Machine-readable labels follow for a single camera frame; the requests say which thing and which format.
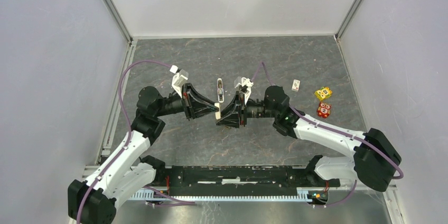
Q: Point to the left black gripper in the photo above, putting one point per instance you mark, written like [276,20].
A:
[192,103]

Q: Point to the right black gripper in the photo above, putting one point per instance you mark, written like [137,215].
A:
[230,118]

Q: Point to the white stapler top half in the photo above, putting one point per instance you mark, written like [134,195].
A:
[220,90]

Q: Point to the white staple box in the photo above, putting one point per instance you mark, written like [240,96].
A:
[296,85]

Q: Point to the beige stapler base half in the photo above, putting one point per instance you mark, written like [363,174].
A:
[218,112]

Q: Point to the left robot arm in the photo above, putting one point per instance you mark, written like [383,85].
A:
[98,198]

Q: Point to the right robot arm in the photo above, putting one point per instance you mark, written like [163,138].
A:
[368,157]

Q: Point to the red toy block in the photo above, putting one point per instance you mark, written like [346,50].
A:
[324,110]

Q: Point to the yellow toy block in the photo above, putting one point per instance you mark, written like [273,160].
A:
[323,93]

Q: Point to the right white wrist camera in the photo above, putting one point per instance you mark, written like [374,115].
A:
[244,85]

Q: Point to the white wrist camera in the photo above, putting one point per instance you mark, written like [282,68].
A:
[244,85]
[179,79]

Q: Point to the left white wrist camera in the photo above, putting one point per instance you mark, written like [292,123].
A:
[179,79]

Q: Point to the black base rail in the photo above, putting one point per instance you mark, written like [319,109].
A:
[232,181]

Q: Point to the left aluminium frame post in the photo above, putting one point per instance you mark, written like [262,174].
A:
[110,5]

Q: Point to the aluminium frame post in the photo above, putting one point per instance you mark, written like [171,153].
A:
[110,5]
[347,19]

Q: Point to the right aluminium frame post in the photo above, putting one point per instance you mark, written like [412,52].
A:
[347,19]

